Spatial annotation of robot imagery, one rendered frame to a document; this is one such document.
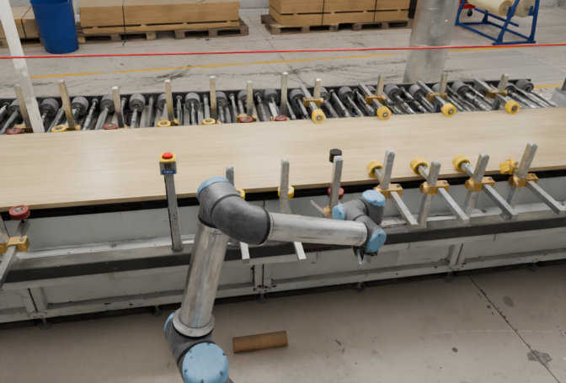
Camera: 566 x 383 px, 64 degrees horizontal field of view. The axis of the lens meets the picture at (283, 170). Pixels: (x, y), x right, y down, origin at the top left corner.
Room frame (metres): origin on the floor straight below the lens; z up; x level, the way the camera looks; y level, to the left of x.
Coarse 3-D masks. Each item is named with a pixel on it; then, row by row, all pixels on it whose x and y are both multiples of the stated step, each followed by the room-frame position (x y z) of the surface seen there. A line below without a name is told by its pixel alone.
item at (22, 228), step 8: (24, 224) 1.63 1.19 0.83; (16, 232) 1.57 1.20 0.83; (24, 232) 1.60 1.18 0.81; (8, 248) 1.47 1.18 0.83; (16, 248) 1.48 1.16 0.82; (8, 256) 1.42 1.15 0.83; (0, 264) 1.37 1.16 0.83; (8, 264) 1.38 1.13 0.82; (0, 272) 1.33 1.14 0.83; (0, 280) 1.28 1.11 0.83; (0, 288) 1.26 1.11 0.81
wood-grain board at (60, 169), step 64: (192, 128) 2.53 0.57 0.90; (256, 128) 2.56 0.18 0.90; (320, 128) 2.60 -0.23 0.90; (384, 128) 2.64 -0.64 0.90; (448, 128) 2.68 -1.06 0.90; (512, 128) 2.72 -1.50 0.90; (0, 192) 1.78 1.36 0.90; (64, 192) 1.80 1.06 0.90; (128, 192) 1.82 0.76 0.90; (192, 192) 1.85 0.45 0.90
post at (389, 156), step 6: (390, 150) 1.86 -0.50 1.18; (390, 156) 1.84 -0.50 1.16; (384, 162) 1.86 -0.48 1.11; (390, 162) 1.84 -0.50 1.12; (384, 168) 1.85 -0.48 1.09; (390, 168) 1.84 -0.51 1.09; (384, 174) 1.84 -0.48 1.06; (390, 174) 1.84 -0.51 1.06; (384, 180) 1.84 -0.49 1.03; (384, 186) 1.84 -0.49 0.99
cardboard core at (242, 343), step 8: (248, 336) 1.65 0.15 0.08; (256, 336) 1.64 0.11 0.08; (264, 336) 1.65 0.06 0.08; (272, 336) 1.65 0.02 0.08; (280, 336) 1.65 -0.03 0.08; (240, 344) 1.59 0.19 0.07; (248, 344) 1.60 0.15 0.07; (256, 344) 1.60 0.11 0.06; (264, 344) 1.61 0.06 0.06; (272, 344) 1.62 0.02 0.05; (280, 344) 1.62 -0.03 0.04
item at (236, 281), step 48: (480, 192) 2.20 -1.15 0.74; (528, 192) 2.26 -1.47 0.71; (48, 240) 1.72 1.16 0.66; (96, 240) 1.76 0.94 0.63; (528, 240) 2.33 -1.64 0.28; (48, 288) 1.73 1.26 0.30; (96, 288) 1.78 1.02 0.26; (144, 288) 1.83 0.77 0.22; (240, 288) 1.91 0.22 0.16; (288, 288) 1.97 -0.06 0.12; (336, 288) 2.06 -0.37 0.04
